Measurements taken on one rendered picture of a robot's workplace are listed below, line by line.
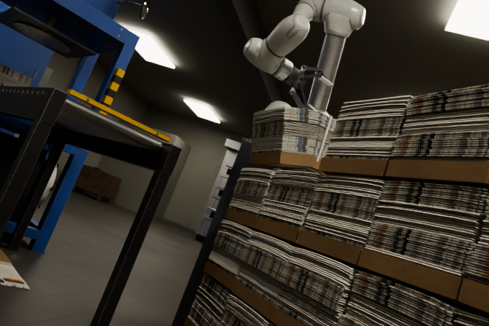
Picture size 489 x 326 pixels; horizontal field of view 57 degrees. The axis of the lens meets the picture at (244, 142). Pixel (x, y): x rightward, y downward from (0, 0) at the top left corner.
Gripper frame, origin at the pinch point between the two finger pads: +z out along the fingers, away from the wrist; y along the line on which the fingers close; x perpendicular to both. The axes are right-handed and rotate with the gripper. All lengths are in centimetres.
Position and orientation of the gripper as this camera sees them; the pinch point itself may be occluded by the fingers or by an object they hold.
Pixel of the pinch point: (323, 97)
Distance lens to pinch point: 201.0
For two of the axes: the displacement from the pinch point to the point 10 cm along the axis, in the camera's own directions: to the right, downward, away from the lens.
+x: 4.0, 0.0, -9.2
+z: 8.1, 4.8, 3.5
